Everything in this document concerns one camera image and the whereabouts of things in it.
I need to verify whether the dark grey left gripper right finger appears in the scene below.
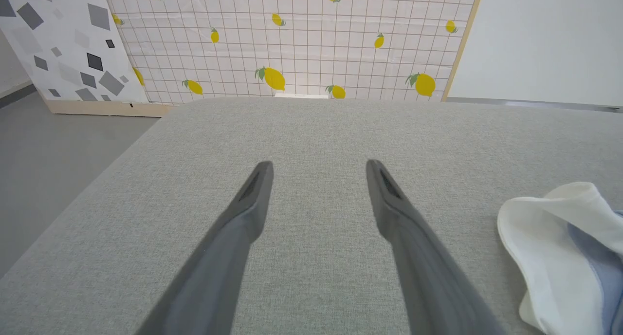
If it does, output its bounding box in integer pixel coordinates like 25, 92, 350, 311
366, 159, 507, 335

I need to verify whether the grey geometric print panel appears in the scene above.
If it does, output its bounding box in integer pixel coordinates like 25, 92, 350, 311
0, 0, 149, 104

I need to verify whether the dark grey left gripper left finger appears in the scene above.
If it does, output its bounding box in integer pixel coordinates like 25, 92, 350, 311
136, 161, 274, 335

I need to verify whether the light blue polo shirt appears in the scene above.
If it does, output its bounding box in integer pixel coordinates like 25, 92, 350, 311
497, 182, 623, 335

